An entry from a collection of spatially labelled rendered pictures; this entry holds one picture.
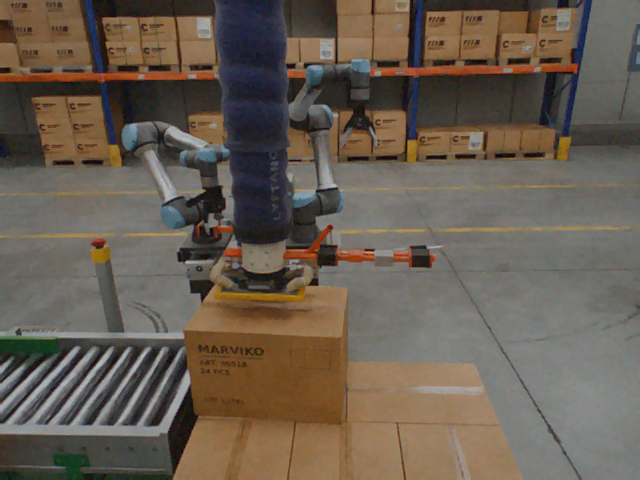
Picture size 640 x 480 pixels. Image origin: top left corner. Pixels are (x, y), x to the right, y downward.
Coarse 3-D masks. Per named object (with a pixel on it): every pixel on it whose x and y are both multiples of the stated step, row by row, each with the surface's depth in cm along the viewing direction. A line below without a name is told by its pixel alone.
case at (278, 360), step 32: (320, 288) 211; (192, 320) 188; (224, 320) 188; (256, 320) 187; (288, 320) 187; (320, 320) 186; (192, 352) 185; (224, 352) 184; (256, 352) 182; (288, 352) 180; (320, 352) 179; (192, 384) 191; (224, 384) 189; (256, 384) 188; (288, 384) 186; (320, 384) 184; (256, 416) 194; (288, 416) 192; (320, 416) 190
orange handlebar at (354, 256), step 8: (232, 248) 191; (240, 248) 190; (232, 256) 187; (240, 256) 186; (288, 256) 185; (296, 256) 184; (304, 256) 184; (312, 256) 184; (344, 256) 183; (352, 256) 182; (360, 256) 182; (368, 256) 182; (400, 256) 184
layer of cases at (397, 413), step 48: (384, 384) 213; (432, 384) 212; (480, 384) 212; (192, 432) 188; (240, 432) 187; (288, 432) 187; (336, 432) 186; (384, 432) 186; (432, 432) 186; (480, 432) 186
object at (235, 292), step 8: (224, 288) 183; (232, 288) 184; (240, 288) 183; (248, 288) 183; (272, 288) 183; (280, 288) 182; (304, 288) 184; (216, 296) 181; (224, 296) 180; (232, 296) 180; (240, 296) 180; (248, 296) 180; (256, 296) 179; (264, 296) 179; (272, 296) 179; (280, 296) 179; (288, 296) 178; (296, 296) 178; (304, 296) 181
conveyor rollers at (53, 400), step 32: (64, 352) 245; (96, 352) 241; (128, 352) 238; (160, 352) 238; (0, 384) 217; (32, 384) 220; (64, 384) 216; (128, 384) 217; (160, 384) 214; (0, 416) 200; (32, 416) 198; (64, 416) 199; (128, 416) 197
